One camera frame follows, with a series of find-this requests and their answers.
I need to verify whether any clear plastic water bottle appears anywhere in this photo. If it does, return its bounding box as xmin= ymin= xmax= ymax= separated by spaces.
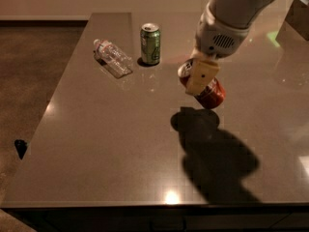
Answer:
xmin=94 ymin=39 xmax=133 ymax=79

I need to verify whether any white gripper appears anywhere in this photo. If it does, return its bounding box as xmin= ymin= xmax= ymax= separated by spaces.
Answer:
xmin=185 ymin=2 xmax=250 ymax=96

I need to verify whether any red coke can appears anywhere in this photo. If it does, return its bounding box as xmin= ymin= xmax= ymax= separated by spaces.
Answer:
xmin=178 ymin=59 xmax=226 ymax=109

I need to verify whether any green soda can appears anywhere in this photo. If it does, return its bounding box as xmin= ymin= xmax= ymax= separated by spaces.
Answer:
xmin=140 ymin=23 xmax=160 ymax=66

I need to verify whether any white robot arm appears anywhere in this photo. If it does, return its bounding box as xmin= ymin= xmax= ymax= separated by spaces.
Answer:
xmin=186 ymin=0 xmax=274 ymax=96

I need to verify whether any small black floor object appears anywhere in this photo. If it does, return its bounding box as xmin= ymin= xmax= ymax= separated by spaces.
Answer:
xmin=14 ymin=139 xmax=28 ymax=160

